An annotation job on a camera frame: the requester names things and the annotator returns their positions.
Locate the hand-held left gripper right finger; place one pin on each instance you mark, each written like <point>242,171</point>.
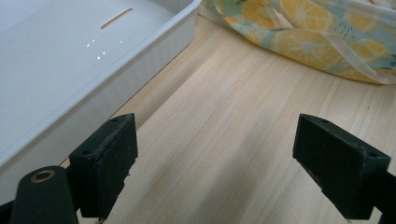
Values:
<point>342,168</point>

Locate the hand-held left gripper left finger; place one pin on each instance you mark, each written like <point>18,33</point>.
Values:
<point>102,168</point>

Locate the white plastic tray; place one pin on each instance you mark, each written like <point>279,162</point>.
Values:
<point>62,71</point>

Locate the lemon print fabric bag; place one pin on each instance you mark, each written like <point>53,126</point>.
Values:
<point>311,40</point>

